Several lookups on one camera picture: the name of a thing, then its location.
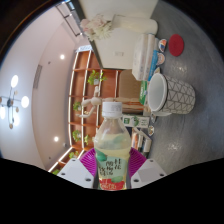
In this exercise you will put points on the small painted dish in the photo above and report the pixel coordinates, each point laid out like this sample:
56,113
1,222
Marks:
151,131
161,59
162,45

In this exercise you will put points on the recessed ceiling spotlight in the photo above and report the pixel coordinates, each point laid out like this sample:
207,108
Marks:
56,138
62,56

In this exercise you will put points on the white pitcher vase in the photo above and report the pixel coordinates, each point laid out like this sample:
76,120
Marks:
136,25

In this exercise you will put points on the branched ceiling lamp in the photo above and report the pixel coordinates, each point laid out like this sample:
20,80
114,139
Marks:
14,101

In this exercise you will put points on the clear drink bottle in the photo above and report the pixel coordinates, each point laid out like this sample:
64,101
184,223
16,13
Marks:
111,143

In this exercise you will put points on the tan chair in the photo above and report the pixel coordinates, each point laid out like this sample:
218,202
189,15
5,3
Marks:
128,85

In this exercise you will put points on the dark book stack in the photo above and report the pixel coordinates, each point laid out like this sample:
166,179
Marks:
141,140

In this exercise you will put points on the black ceiling track light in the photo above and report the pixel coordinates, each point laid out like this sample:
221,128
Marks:
68,18

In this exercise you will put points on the wooden shelf unit with books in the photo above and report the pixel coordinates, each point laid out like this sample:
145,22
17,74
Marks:
80,83

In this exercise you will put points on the white mug with triangle pattern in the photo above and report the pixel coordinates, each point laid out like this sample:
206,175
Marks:
180,96

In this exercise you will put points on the pink and white flower bouquet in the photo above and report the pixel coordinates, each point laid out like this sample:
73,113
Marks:
96,26

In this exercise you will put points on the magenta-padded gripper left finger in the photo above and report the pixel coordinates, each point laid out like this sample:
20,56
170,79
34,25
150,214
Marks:
75,171

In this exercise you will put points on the white curved partition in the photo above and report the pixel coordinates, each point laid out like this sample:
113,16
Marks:
113,46

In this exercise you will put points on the ceiling air vent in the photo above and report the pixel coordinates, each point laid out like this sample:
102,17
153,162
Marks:
37,76

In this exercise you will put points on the green and white box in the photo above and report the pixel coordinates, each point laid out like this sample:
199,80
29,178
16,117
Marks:
144,93

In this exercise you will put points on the tall green and white carton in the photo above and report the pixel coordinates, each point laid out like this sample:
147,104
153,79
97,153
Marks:
135,121

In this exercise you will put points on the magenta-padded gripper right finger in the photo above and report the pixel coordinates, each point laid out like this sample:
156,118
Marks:
148,171

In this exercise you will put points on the flat round red coaster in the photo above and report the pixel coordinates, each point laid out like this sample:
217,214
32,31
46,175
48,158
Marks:
176,45

